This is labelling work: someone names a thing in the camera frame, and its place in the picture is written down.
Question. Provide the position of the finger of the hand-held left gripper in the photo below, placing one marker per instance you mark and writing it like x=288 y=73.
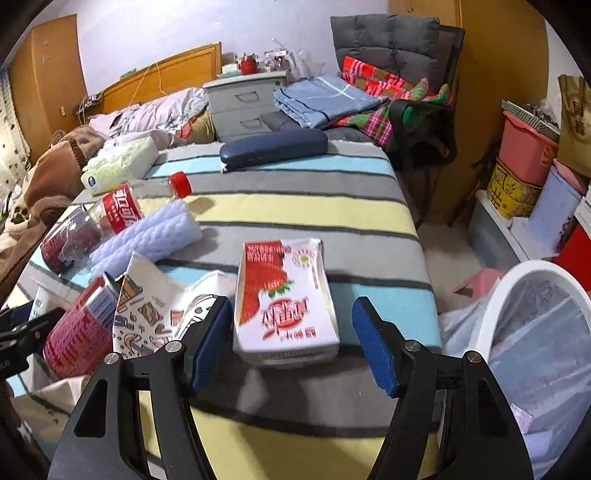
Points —
x=27 y=330

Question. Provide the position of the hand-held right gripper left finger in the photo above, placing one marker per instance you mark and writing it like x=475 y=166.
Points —
x=210 y=344

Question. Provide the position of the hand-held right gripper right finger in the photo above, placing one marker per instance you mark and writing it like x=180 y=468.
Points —
x=374 y=346

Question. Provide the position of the printed white paper bag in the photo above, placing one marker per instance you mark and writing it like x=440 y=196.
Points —
x=147 y=300

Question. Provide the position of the strawberry milk carton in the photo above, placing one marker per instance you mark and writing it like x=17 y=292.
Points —
x=277 y=300

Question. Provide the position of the clear bottle with red label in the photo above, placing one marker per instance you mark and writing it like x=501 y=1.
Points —
x=120 y=210

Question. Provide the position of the white trash bin with liner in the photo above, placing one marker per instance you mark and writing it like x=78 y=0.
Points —
x=461 y=327

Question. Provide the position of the paw print blanket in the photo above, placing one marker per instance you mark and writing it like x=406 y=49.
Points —
x=18 y=230

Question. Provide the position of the white ribbed sponge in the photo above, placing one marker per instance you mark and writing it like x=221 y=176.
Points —
x=152 y=235

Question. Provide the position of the pink stool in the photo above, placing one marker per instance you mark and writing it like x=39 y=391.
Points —
x=480 y=281

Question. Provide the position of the brown blanket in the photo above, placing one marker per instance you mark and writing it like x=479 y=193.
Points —
x=55 y=170

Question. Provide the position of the grey storage box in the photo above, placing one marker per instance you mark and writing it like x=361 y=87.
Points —
x=489 y=230

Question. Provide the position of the green tissue pack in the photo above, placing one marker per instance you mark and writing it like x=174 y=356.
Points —
x=120 y=164

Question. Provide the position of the patterned curtain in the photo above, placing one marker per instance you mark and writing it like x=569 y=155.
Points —
x=11 y=129

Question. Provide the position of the navy glasses case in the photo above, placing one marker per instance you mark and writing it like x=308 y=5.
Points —
x=272 y=147

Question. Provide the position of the yellow tin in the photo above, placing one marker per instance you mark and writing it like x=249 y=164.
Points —
x=510 y=189

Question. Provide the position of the black chair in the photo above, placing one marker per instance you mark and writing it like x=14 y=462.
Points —
x=429 y=138

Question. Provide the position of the mustard pillow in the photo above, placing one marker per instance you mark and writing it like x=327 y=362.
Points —
x=201 y=127

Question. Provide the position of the red box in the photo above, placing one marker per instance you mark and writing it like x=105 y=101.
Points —
x=577 y=254

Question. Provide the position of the pale blue cylinder container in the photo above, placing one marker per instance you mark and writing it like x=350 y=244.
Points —
x=554 y=212

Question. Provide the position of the dark grey cloth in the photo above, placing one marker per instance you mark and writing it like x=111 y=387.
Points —
x=286 y=122

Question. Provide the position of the power strip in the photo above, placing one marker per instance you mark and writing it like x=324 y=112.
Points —
x=90 y=104

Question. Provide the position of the pink bedding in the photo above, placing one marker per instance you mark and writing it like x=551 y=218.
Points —
x=152 y=113

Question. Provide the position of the grey nightstand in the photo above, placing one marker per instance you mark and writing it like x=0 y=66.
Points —
x=244 y=101

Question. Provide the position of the pink bucket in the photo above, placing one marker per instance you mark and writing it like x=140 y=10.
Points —
x=526 y=147

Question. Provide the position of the wooden door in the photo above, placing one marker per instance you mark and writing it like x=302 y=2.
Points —
x=46 y=78

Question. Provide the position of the folded blue cloth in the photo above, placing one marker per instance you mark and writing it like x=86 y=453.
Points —
x=318 y=99

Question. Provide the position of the red plaid blanket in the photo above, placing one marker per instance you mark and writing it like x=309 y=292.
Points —
x=369 y=78

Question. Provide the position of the wooden headboard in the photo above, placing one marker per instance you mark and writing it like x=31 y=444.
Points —
x=184 y=74

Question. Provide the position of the red mug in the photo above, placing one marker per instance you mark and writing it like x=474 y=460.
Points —
x=248 y=64

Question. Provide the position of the clear plastic box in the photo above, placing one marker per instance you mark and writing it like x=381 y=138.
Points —
x=277 y=59

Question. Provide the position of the brown paper bag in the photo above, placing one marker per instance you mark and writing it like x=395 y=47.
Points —
x=575 y=124

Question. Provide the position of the wooden wardrobe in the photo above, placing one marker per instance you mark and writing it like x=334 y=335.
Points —
x=498 y=69

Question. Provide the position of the grey chair cushion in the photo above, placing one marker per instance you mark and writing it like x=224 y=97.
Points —
x=388 y=41

